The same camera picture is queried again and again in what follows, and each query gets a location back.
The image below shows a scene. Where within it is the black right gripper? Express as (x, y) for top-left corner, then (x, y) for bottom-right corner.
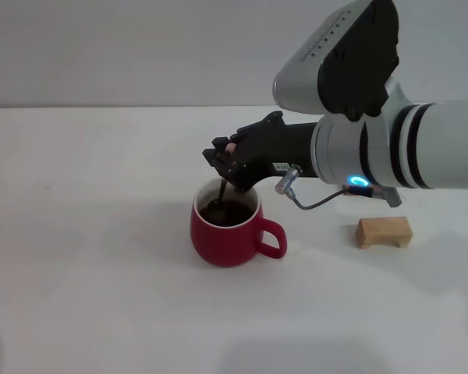
(201, 111), (320, 193)

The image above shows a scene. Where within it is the pink-handled metal spoon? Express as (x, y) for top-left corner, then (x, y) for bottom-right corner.
(208, 143), (237, 212)

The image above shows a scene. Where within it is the red ceramic coffee cup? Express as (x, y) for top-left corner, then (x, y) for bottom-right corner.
(190, 177), (289, 269)

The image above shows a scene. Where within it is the orange-brown wooden block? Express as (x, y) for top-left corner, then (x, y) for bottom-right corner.
(342, 185), (389, 199)

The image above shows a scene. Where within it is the light wooden notched block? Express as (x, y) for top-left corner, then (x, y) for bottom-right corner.
(355, 216), (413, 250)

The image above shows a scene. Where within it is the grey wrist cable with plug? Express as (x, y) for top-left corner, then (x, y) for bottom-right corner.
(273, 164), (403, 212)

